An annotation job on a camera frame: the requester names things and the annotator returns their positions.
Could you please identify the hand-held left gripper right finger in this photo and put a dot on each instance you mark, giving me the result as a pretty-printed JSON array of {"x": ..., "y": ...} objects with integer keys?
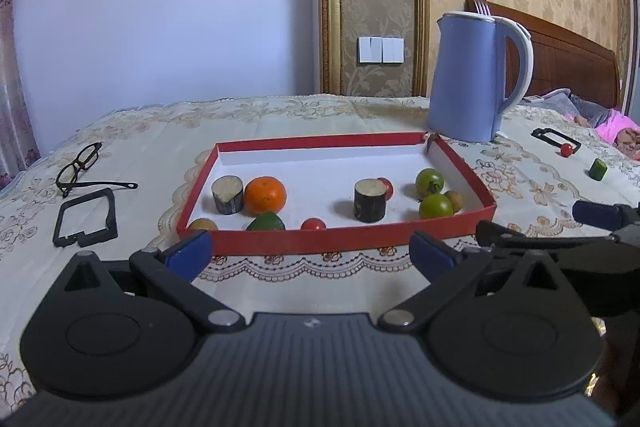
[{"x": 431, "y": 255}]

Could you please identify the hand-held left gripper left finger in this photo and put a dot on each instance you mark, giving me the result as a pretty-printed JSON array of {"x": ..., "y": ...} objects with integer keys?
[{"x": 192, "y": 253}]

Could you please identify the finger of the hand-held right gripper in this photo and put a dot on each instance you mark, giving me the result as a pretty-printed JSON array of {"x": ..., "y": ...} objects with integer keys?
[
  {"x": 505, "y": 233},
  {"x": 595, "y": 213}
]

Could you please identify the yellow-brown round fruit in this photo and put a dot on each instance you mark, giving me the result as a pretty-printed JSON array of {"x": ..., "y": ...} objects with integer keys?
[
  {"x": 456, "y": 201},
  {"x": 202, "y": 225}
]

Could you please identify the green tomato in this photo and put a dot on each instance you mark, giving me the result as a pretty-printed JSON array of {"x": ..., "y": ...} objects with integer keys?
[
  {"x": 429, "y": 182},
  {"x": 436, "y": 206}
]

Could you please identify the dark eggplant piece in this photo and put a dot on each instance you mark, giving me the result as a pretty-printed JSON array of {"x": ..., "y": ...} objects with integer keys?
[
  {"x": 227, "y": 196},
  {"x": 370, "y": 202}
]

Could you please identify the red cherry tomato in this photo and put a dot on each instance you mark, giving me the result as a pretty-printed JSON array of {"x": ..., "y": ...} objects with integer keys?
[
  {"x": 313, "y": 224},
  {"x": 566, "y": 150},
  {"x": 388, "y": 188}
]

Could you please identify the green mango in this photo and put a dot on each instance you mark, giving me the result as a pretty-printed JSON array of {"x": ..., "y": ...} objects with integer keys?
[{"x": 266, "y": 222}]

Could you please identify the orange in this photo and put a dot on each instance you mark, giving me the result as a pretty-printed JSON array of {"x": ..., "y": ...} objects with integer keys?
[{"x": 265, "y": 196}]

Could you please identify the red cardboard box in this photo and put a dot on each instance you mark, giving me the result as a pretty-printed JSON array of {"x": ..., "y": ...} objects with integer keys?
[{"x": 325, "y": 242}]

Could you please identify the green cucumber piece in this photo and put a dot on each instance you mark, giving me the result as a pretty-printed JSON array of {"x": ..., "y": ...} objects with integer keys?
[{"x": 597, "y": 169}]

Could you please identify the pink cloth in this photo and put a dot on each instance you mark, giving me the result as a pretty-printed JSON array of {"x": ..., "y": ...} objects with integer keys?
[{"x": 620, "y": 129}]

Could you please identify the grey cloth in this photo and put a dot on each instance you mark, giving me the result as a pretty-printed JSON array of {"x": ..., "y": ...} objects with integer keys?
[{"x": 585, "y": 107}]

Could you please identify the black eyeglasses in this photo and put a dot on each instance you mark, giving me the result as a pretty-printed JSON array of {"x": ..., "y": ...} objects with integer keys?
[{"x": 78, "y": 165}]

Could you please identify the wooden bed headboard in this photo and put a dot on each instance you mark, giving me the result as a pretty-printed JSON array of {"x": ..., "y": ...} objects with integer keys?
[{"x": 565, "y": 67}]

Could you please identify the blue electric kettle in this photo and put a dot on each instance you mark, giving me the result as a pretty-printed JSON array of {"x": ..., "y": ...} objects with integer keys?
[{"x": 465, "y": 82}]

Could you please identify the cream lace tablecloth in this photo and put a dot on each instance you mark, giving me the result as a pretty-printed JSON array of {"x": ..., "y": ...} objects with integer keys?
[{"x": 325, "y": 117}]

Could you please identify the pink patterned curtain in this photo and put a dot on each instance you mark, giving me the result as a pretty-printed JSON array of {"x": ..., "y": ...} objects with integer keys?
[{"x": 12, "y": 107}]

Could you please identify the large black plastic frame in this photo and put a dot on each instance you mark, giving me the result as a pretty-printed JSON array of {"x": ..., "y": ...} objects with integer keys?
[{"x": 113, "y": 217}]

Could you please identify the small black plastic frame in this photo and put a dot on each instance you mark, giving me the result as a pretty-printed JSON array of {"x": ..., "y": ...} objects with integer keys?
[{"x": 536, "y": 134}]

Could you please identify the white wall switch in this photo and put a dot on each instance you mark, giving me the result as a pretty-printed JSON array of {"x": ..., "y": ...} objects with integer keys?
[{"x": 382, "y": 49}]

